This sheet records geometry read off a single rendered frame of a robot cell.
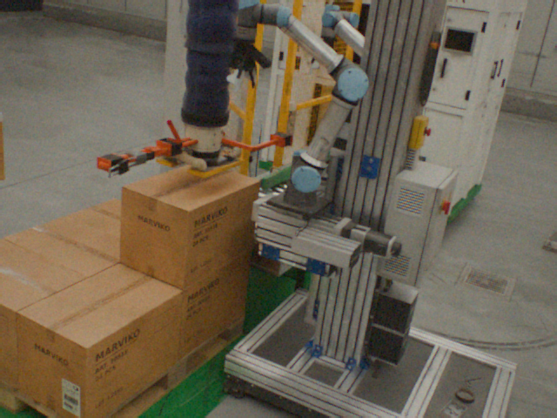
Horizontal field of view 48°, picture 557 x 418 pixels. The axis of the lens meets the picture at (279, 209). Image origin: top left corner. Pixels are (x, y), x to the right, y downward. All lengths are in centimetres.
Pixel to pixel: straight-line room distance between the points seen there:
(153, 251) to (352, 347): 106
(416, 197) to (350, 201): 32
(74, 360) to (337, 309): 122
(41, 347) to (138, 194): 78
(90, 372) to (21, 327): 38
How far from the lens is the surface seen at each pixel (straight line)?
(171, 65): 448
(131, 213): 303
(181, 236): 286
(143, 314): 279
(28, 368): 294
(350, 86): 245
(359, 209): 283
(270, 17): 244
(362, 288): 296
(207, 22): 283
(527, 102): 1175
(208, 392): 325
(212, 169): 295
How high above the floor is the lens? 202
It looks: 22 degrees down
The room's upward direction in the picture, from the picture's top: 8 degrees clockwise
